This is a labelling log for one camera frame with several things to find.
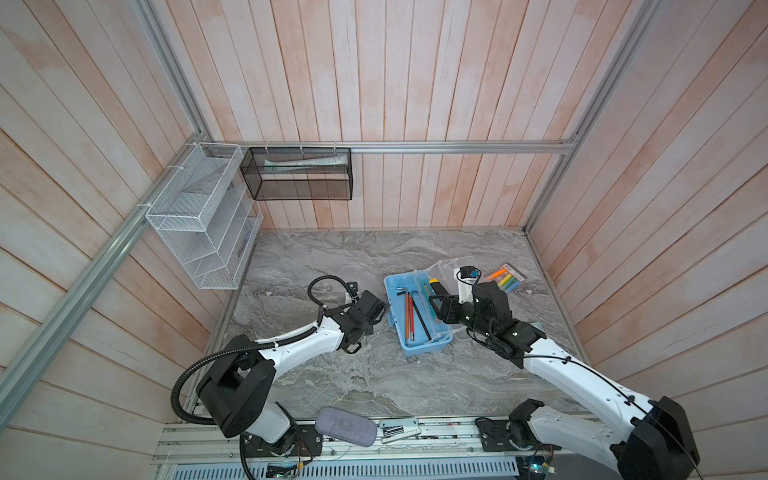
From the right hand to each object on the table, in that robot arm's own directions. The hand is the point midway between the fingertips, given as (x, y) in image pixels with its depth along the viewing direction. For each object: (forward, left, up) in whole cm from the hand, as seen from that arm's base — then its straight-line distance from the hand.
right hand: (434, 297), depth 80 cm
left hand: (-3, +22, -11) cm, 25 cm away
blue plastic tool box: (+14, +10, -17) cm, 25 cm away
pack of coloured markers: (+20, -30, -17) cm, 40 cm away
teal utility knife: (+8, 0, -10) cm, 13 cm away
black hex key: (+4, +3, -17) cm, 18 cm away
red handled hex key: (+3, +5, -17) cm, 18 cm away
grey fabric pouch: (-29, +23, -14) cm, 40 cm away
